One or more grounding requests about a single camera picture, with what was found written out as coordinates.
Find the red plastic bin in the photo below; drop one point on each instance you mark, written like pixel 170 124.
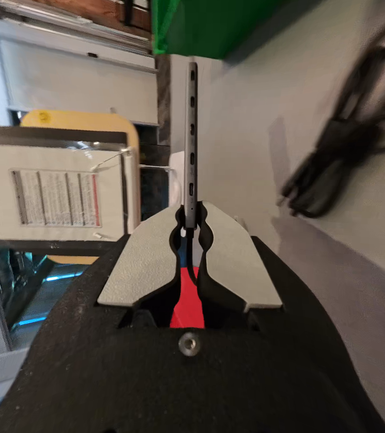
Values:
pixel 187 304

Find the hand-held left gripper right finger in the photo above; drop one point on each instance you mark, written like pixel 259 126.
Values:
pixel 239 267

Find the grey usb hub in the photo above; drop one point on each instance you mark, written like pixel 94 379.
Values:
pixel 192 135

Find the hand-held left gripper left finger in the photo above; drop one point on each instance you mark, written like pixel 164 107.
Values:
pixel 141 264

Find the laminated instruction sheet black backing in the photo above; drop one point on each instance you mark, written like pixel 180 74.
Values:
pixel 57 159

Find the white door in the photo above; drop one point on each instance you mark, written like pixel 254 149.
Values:
pixel 77 84

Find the green plastic bin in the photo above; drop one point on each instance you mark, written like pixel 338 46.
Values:
pixel 212 27

